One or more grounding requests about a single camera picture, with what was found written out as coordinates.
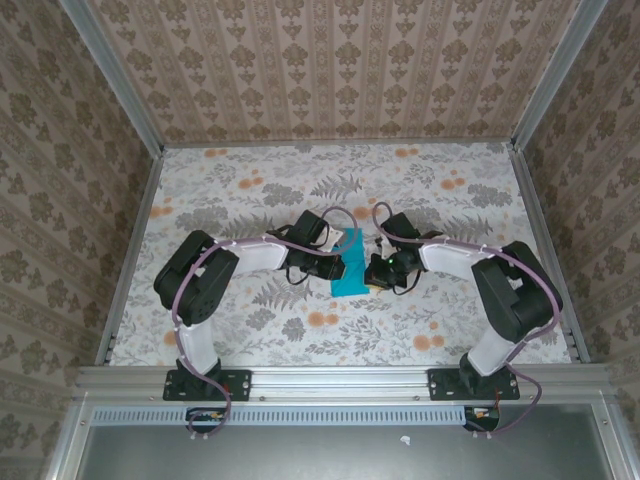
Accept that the aluminium lower frame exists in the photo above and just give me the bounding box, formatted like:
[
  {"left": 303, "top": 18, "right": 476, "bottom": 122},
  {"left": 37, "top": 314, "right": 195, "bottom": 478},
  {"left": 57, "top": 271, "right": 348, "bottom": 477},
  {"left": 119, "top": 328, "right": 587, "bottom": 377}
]
[{"left": 44, "top": 392, "right": 634, "bottom": 480}]

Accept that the aluminium corner post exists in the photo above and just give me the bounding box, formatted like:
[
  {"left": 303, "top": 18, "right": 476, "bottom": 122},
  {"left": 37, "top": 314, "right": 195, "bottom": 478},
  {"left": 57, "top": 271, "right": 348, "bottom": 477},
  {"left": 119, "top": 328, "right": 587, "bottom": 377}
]
[
  {"left": 510, "top": 0, "right": 610, "bottom": 151},
  {"left": 58, "top": 0, "right": 166, "bottom": 154}
]

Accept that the aluminium cross rail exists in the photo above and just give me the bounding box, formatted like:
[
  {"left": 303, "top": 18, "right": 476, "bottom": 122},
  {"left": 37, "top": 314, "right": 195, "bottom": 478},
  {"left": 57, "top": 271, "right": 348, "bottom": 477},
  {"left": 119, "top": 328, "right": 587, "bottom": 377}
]
[{"left": 74, "top": 363, "right": 609, "bottom": 402}]

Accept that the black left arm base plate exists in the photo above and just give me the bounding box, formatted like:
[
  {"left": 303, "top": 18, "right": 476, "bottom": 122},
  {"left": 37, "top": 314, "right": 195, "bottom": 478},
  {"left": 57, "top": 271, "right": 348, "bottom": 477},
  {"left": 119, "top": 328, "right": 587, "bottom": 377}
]
[{"left": 163, "top": 368, "right": 252, "bottom": 402}]

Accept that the aluminium side rail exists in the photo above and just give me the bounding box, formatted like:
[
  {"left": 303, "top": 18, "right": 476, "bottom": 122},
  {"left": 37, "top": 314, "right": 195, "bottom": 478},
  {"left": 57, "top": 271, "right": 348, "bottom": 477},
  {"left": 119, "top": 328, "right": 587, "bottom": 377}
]
[
  {"left": 508, "top": 142, "right": 592, "bottom": 365},
  {"left": 94, "top": 147, "right": 166, "bottom": 366}
]

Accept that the grey metal sheet panel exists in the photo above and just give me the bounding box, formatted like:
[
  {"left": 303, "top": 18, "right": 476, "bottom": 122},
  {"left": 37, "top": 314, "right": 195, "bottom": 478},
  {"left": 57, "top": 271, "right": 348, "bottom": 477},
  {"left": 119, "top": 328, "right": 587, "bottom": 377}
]
[{"left": 74, "top": 403, "right": 619, "bottom": 480}]

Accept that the floral patterned table cover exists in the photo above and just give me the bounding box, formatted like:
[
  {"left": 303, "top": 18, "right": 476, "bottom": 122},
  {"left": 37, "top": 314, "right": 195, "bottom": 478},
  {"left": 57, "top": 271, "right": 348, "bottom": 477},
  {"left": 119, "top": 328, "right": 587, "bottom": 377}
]
[{"left": 107, "top": 142, "right": 574, "bottom": 367}]

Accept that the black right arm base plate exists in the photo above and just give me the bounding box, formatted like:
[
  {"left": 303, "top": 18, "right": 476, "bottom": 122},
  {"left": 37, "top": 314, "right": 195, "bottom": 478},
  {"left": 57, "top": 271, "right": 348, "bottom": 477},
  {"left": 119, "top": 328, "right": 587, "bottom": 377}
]
[{"left": 427, "top": 368, "right": 521, "bottom": 401}]

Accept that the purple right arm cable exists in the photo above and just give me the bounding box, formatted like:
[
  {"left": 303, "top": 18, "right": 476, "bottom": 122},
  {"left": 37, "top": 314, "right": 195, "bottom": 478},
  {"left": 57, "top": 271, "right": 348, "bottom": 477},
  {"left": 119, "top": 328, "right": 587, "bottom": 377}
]
[{"left": 371, "top": 201, "right": 562, "bottom": 441}]

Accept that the blue paper sheet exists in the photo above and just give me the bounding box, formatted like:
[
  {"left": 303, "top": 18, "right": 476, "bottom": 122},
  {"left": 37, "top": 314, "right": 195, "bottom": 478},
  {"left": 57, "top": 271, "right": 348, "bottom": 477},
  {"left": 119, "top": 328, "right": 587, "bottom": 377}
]
[{"left": 328, "top": 227, "right": 370, "bottom": 298}]

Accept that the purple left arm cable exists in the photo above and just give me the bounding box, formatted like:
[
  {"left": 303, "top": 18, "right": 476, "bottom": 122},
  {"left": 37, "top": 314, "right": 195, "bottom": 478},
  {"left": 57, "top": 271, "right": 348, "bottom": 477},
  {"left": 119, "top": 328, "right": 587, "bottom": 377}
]
[{"left": 171, "top": 206, "right": 357, "bottom": 441}]

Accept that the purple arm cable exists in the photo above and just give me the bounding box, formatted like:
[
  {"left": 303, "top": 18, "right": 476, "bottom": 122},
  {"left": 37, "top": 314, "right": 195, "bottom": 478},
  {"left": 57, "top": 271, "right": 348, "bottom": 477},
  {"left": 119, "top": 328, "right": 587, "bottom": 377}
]
[
  {"left": 371, "top": 201, "right": 562, "bottom": 441},
  {"left": 171, "top": 206, "right": 357, "bottom": 441}
]

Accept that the grey slotted cable duct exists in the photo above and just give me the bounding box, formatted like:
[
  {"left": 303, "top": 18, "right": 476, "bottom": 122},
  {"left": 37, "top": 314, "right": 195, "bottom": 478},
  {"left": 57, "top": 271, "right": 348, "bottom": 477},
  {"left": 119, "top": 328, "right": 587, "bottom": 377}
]
[{"left": 92, "top": 405, "right": 469, "bottom": 427}]

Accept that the small wired electronics board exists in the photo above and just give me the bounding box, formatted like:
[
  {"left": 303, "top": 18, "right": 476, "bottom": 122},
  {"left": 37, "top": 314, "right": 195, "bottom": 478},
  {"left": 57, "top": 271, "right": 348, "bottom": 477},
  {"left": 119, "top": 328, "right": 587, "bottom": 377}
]
[
  {"left": 463, "top": 405, "right": 502, "bottom": 432},
  {"left": 185, "top": 406, "right": 229, "bottom": 435}
]

